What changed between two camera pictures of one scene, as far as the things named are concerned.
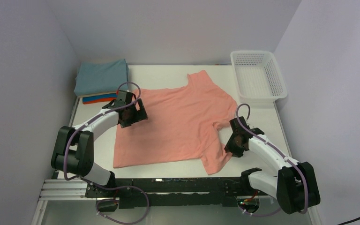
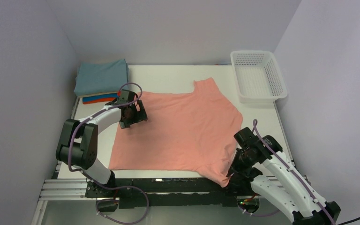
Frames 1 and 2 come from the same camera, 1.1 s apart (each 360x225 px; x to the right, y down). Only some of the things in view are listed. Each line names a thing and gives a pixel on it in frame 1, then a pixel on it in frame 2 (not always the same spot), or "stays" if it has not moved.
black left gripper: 139,115 stays
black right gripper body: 232,146 to 243,163
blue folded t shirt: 99,97 stays
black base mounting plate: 132,192 stays
